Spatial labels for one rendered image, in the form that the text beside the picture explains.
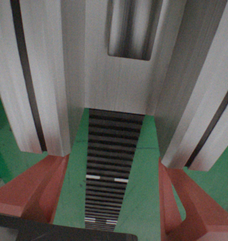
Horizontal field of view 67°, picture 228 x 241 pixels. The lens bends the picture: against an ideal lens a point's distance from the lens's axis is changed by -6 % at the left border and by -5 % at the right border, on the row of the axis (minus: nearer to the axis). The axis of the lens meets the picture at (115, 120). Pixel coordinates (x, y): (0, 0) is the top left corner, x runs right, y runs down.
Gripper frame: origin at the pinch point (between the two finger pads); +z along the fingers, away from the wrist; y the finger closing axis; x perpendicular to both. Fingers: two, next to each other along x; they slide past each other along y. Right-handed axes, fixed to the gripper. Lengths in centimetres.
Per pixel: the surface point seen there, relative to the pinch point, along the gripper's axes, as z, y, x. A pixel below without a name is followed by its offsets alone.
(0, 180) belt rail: 4.3, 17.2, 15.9
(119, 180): 2.6, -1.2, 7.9
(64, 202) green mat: 4.8, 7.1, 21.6
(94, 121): 3.6, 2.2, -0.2
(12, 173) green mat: 4.8, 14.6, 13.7
